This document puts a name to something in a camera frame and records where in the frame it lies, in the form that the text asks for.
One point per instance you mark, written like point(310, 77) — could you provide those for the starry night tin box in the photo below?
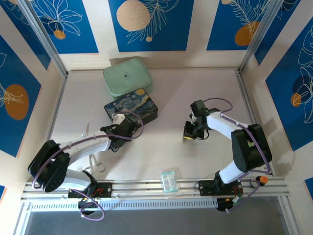
point(137, 102)

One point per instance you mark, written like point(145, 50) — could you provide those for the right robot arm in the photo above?
point(247, 147)

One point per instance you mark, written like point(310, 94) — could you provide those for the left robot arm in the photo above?
point(49, 166)

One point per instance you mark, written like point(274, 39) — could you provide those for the clear plastic bag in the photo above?
point(169, 181)

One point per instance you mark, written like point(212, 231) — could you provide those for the mint green zip case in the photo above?
point(127, 76)

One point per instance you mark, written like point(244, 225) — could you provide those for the orange emergency stop button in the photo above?
point(263, 180)

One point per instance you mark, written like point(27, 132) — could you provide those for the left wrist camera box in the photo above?
point(119, 118)

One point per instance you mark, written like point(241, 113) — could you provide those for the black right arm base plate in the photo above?
point(206, 188)

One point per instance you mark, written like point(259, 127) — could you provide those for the aluminium table edge rail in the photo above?
point(56, 110)
point(245, 98)

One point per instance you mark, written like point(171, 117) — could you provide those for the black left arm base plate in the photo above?
point(105, 189)

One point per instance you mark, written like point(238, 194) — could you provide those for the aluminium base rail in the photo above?
point(146, 187)

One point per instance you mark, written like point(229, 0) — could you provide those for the blue floral wall panel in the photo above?
point(14, 73)
point(281, 110)
point(220, 24)
point(171, 36)
point(24, 36)
point(80, 36)

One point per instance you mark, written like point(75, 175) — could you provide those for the aluminium frame post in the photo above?
point(257, 36)
point(46, 41)

